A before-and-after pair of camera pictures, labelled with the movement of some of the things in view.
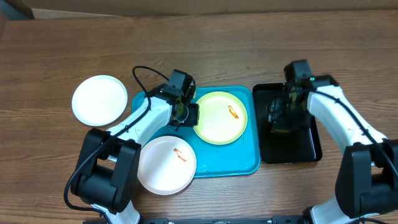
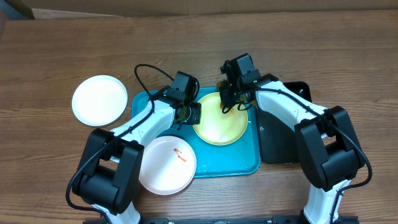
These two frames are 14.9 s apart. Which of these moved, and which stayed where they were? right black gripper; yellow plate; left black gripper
Moved: right black gripper
Stayed: yellow plate; left black gripper
